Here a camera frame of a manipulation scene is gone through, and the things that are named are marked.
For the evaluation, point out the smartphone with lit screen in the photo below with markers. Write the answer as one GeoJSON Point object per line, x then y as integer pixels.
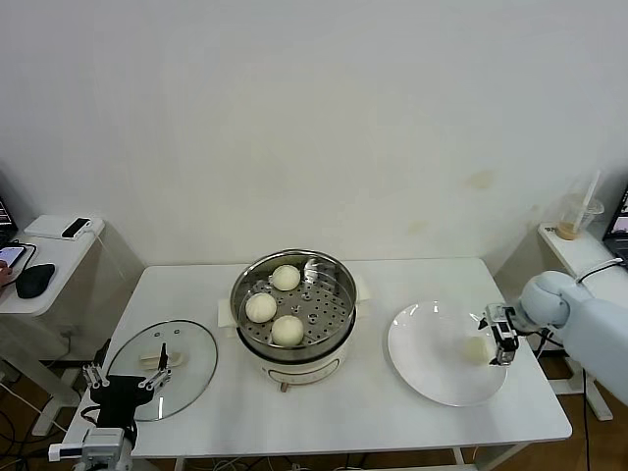
{"type": "Point", "coordinates": [11, 255]}

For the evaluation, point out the clear plastic drink cup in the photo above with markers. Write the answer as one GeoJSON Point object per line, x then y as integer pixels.
{"type": "Point", "coordinates": [576, 221]}

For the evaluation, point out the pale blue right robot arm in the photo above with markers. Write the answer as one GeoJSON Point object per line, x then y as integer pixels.
{"type": "Point", "coordinates": [589, 324]}

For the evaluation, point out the black computer mouse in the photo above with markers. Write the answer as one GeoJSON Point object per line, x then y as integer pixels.
{"type": "Point", "coordinates": [35, 279]}

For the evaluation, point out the white drinking straw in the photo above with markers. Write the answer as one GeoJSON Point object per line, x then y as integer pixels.
{"type": "Point", "coordinates": [591, 189]}

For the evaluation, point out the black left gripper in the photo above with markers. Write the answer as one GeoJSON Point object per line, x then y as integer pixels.
{"type": "Point", "coordinates": [118, 397]}

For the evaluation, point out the white round plate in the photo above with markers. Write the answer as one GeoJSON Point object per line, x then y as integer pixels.
{"type": "Point", "coordinates": [432, 373]}

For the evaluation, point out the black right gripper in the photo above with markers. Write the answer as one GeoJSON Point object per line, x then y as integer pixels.
{"type": "Point", "coordinates": [505, 324]}

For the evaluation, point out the white steamed baozi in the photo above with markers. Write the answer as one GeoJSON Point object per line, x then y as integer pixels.
{"type": "Point", "coordinates": [260, 307]}
{"type": "Point", "coordinates": [286, 277]}
{"type": "Point", "coordinates": [287, 329]}
{"type": "Point", "coordinates": [475, 349]}

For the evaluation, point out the flat white box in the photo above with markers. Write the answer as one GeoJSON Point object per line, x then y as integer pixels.
{"type": "Point", "coordinates": [41, 225]}

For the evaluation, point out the cream electric cooking pot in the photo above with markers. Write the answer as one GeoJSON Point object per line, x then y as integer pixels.
{"type": "Point", "coordinates": [299, 373]}

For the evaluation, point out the black open laptop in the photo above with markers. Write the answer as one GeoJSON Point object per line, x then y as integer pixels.
{"type": "Point", "coordinates": [5, 216]}
{"type": "Point", "coordinates": [619, 221]}

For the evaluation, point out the perforated steel steamer basket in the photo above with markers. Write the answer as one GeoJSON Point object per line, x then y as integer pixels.
{"type": "Point", "coordinates": [319, 314]}

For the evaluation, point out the white side desk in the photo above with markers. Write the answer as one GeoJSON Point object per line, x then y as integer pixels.
{"type": "Point", "coordinates": [589, 255]}
{"type": "Point", "coordinates": [59, 279]}

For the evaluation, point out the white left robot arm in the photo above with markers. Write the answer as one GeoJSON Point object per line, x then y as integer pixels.
{"type": "Point", "coordinates": [105, 449]}

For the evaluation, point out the small black and white device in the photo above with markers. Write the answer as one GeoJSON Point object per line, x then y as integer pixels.
{"type": "Point", "coordinates": [74, 228]}

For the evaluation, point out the person's bare hand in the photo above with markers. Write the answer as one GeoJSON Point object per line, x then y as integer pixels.
{"type": "Point", "coordinates": [4, 278]}

